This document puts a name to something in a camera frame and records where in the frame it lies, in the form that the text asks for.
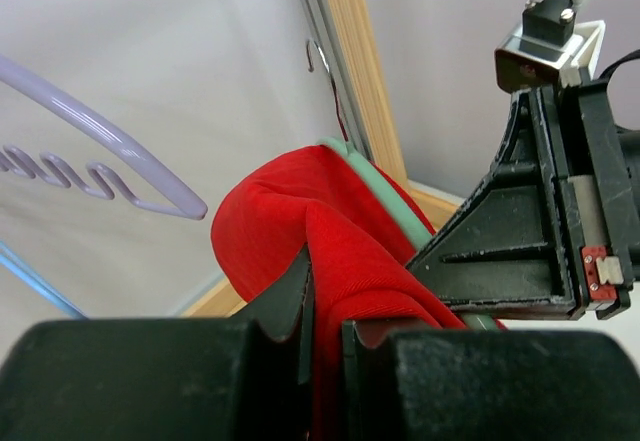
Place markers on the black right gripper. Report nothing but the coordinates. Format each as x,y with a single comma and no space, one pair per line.
552,230

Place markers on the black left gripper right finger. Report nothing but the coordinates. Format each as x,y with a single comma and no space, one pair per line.
406,381

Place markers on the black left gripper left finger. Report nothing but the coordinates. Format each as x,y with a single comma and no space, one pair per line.
242,377

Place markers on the mint green hanger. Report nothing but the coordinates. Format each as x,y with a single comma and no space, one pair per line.
391,201

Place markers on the red trousers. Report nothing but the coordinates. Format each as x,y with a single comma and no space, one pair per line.
309,198

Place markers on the light blue wire hanger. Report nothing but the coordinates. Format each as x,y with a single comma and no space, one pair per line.
20,269

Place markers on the wooden clothes rack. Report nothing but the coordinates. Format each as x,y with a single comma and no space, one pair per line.
358,44

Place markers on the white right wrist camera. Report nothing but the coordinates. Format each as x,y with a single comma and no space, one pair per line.
549,47

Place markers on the aluminium corner frame post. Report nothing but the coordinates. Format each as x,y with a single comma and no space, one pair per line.
324,44

